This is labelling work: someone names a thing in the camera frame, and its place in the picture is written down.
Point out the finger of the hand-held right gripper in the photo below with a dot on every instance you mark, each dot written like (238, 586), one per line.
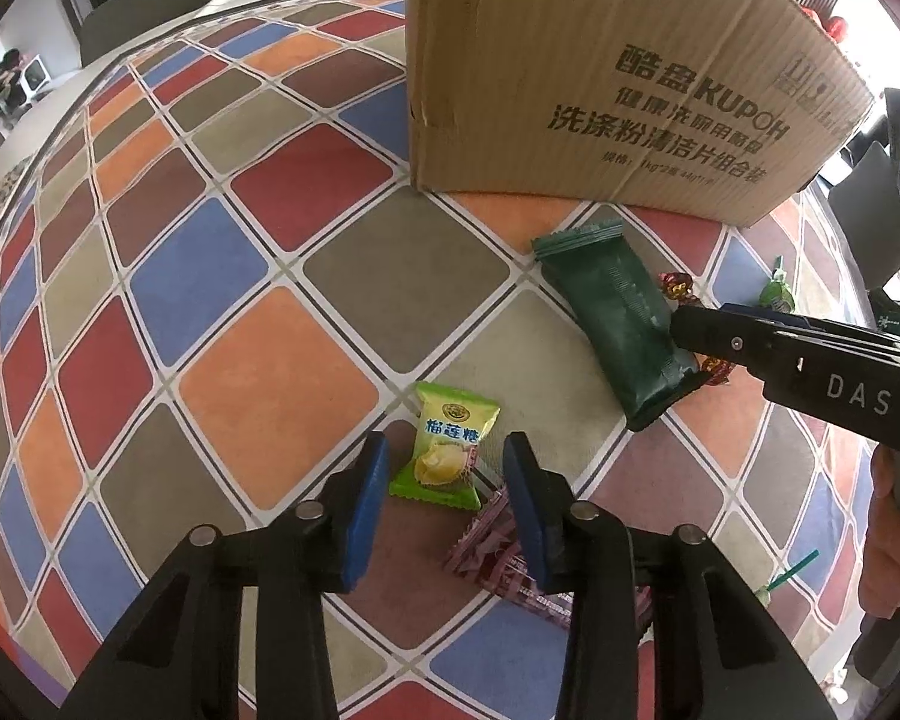
(720, 337)
(791, 320)

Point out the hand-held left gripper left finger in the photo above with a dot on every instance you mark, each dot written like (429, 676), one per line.
(364, 517)

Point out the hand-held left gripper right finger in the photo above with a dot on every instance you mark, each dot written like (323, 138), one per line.
(529, 517)

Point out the green candy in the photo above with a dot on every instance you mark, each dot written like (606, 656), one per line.
(776, 292)

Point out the maroon snack packet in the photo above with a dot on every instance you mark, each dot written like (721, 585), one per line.
(487, 540)

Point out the brown candy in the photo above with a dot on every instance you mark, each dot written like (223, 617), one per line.
(675, 286)

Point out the light green candy packet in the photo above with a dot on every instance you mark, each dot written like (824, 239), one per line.
(442, 442)

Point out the dark green snack packet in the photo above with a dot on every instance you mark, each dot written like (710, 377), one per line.
(615, 307)

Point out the green lollipop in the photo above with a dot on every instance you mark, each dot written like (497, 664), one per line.
(763, 595)

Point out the brown cardboard box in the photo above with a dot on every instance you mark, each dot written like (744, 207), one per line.
(570, 90)

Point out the person's right hand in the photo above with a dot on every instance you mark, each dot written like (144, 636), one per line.
(886, 525)

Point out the dark grey chair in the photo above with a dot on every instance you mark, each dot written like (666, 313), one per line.
(870, 217)

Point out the colourful diamond pattern tablecloth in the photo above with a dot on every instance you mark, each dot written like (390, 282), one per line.
(270, 390)

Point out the grey dining chair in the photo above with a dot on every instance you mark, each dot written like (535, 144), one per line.
(146, 22)

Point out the small white cabinet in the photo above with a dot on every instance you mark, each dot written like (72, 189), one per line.
(36, 79)

